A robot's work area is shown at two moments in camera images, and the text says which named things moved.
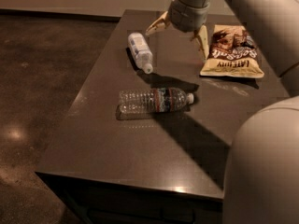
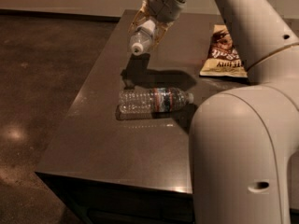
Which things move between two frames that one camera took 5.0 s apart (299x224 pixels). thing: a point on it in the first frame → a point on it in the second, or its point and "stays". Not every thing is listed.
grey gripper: [188, 18] → [163, 4]
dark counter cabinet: [105, 202] stays
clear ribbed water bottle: [153, 100] stays
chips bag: [233, 53] stays
